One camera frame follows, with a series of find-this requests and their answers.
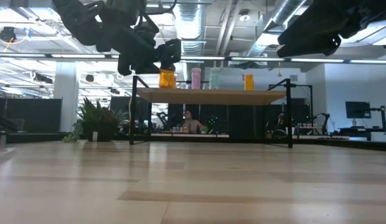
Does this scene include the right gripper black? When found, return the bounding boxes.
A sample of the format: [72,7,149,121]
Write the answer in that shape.
[276,0,386,58]

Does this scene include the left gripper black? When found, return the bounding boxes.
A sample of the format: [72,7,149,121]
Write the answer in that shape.
[116,21,182,77]

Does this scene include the large orange pill bottle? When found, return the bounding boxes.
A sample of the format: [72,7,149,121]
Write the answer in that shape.
[158,68,177,90]

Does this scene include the pink pill bottle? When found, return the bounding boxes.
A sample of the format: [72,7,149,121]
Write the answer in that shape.
[191,67,202,90]

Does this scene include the green bottle with red capsules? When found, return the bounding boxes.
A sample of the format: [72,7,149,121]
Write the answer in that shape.
[210,67,222,90]

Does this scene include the small orange pill bottle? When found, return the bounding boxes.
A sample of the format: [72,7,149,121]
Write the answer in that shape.
[244,73,255,91]

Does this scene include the wooden shelf black metal legs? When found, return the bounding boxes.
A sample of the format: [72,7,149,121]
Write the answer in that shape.
[129,75,314,149]

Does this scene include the long ceiling light strip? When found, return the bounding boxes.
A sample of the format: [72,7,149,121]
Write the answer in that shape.
[0,52,386,65]

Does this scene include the person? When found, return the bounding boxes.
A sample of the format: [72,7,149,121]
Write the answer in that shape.
[180,109,208,134]

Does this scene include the black computer monitor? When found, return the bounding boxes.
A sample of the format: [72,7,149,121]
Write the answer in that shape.
[345,101,372,119]

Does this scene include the potted green succulent plant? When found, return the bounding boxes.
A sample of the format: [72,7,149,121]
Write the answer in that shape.
[62,96,129,144]

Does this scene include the black partition panel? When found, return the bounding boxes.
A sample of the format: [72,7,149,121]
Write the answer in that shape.
[0,97,63,135]

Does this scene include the black aluminium table frame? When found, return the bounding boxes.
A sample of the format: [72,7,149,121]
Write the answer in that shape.
[0,132,386,152]

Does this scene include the black ceiling cable reel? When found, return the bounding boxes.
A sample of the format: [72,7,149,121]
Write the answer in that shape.
[0,26,18,43]

